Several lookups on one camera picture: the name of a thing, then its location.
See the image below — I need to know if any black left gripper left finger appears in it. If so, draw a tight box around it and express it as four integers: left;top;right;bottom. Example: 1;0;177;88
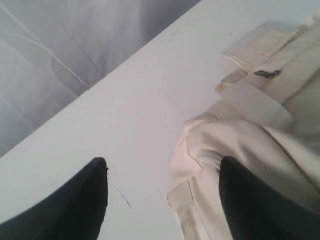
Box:
0;157;108;240

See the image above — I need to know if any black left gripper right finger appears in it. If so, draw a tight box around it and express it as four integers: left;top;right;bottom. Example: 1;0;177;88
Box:
218;156;320;240

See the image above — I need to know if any cream canvas duffel bag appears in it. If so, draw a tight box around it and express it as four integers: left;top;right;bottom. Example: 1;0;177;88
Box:
167;12;320;240

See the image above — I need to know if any cream strap pad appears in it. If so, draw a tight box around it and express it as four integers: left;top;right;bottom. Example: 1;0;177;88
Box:
222;21;299;72

